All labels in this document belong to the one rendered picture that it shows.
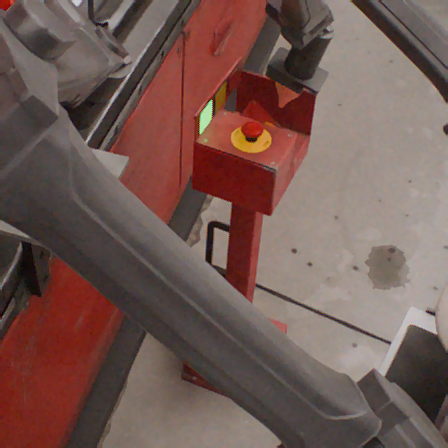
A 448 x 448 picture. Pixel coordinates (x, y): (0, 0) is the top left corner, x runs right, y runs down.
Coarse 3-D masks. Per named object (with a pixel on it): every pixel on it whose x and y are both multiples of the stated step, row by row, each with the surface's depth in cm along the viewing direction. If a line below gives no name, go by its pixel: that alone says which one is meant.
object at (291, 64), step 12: (276, 60) 150; (288, 60) 148; (300, 60) 146; (312, 60) 145; (288, 72) 149; (300, 72) 148; (312, 72) 148; (324, 72) 152; (300, 84) 149; (312, 84) 149
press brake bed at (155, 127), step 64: (192, 0) 178; (256, 0) 246; (192, 64) 192; (256, 64) 290; (128, 128) 158; (192, 128) 208; (192, 192) 247; (0, 320) 120; (64, 320) 148; (128, 320) 215; (0, 384) 124; (64, 384) 157
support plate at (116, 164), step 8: (96, 152) 117; (104, 152) 117; (104, 160) 116; (112, 160) 116; (120, 160) 116; (128, 160) 117; (112, 168) 115; (120, 168) 115; (120, 176) 115; (0, 224) 107; (8, 224) 108; (0, 232) 107; (8, 232) 107; (16, 232) 107; (24, 240) 107; (32, 240) 106
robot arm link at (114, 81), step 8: (128, 56) 95; (128, 64) 94; (120, 72) 93; (128, 72) 93; (112, 80) 92; (120, 80) 93; (96, 88) 93; (104, 88) 93; (112, 88) 94; (88, 96) 94; (96, 96) 94; (104, 96) 95
